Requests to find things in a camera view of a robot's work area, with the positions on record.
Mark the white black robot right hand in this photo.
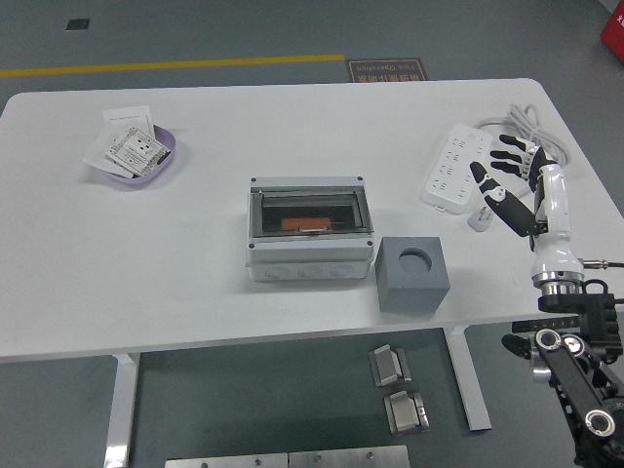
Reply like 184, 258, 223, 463
469, 132, 585, 279

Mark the grey electrical box clear lid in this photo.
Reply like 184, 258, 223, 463
245, 175, 375, 283

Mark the orange cylinder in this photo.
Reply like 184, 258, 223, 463
281, 217, 332, 233

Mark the grey cube with round hole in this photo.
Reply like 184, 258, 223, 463
375, 236, 449, 314

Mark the red box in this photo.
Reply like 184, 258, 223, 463
599, 7, 624, 50

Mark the white power strip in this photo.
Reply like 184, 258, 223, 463
420, 122, 493, 215

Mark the brown floor sign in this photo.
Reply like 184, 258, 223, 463
345, 58, 428, 83

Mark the grey metal block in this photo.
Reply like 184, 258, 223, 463
369, 343, 413, 389
383, 389, 431, 435

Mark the grey metal plate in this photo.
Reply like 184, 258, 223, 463
164, 451, 290, 468
288, 444, 411, 468

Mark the purple plastic tray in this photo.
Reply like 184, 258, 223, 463
87, 124, 176, 189

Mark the yellow floor tape line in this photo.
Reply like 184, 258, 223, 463
0, 53, 346, 78

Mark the white socket panel printed wrap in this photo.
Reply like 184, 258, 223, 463
104, 126, 170, 177

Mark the white power cord with plug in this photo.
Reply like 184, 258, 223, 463
466, 102, 571, 231

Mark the plain white switch plate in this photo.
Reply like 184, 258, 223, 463
102, 105, 156, 136

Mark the white packaged wall plate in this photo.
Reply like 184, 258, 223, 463
83, 127, 137, 179

